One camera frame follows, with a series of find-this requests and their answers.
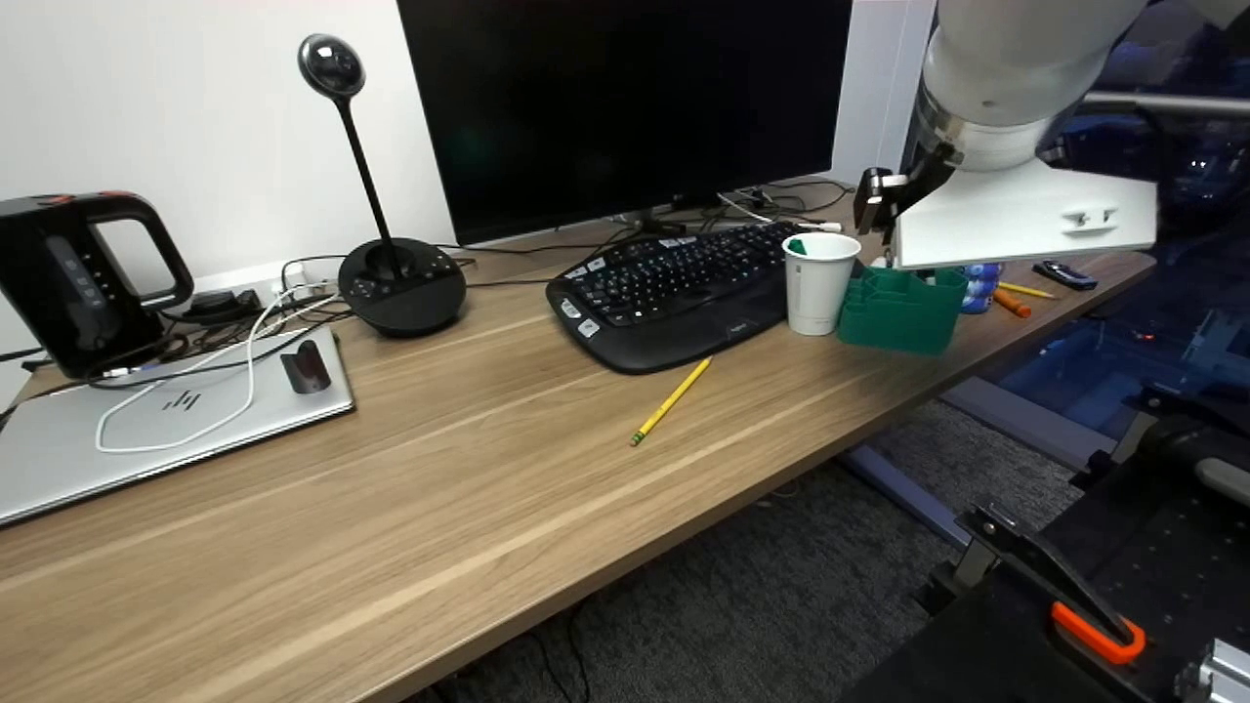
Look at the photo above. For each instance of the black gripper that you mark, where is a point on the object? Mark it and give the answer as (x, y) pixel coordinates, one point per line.
(922, 181)

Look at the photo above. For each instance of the short yellow pencil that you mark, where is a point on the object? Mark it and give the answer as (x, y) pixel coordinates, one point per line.
(1031, 291)

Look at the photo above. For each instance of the black power adapter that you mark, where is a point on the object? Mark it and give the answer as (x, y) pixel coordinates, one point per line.
(222, 307)

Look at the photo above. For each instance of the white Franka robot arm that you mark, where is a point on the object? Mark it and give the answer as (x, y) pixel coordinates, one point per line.
(1019, 64)

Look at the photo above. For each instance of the black ergonomic keyboard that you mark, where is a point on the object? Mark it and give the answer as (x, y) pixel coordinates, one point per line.
(649, 294)

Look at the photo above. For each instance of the long yellow pencil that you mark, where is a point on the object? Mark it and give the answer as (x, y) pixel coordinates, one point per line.
(669, 402)

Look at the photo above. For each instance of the blue plastic jar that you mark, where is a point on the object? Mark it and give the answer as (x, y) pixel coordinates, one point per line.
(978, 291)

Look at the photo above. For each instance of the large black computer monitor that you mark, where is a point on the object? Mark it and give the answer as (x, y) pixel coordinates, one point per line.
(610, 104)

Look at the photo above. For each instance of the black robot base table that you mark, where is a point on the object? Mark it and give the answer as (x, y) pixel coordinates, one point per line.
(1002, 657)

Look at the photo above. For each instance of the green marker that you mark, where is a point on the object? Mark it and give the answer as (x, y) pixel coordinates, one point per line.
(800, 242)

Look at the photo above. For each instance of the green desk organizer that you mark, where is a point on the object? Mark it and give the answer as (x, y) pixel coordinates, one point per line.
(900, 319)

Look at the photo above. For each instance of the silver laptop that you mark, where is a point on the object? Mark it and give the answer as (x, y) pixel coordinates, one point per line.
(79, 453)

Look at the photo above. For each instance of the black electric kettle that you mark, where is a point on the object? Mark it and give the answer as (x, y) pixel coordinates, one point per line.
(64, 285)

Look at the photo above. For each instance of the orange marker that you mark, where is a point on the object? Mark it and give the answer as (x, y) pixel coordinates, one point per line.
(1014, 307)

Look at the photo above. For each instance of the white paper cup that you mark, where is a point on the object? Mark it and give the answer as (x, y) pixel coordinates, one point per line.
(817, 294)

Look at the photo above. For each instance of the black webcam on stand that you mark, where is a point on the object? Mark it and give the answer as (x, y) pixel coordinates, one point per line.
(399, 285)

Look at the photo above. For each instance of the small black box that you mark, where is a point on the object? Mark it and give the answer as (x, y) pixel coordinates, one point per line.
(307, 367)

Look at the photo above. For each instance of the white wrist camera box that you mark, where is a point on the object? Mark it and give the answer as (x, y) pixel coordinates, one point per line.
(1002, 216)

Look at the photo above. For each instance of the aluminium profile rail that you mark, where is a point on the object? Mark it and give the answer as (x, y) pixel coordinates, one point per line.
(1217, 678)

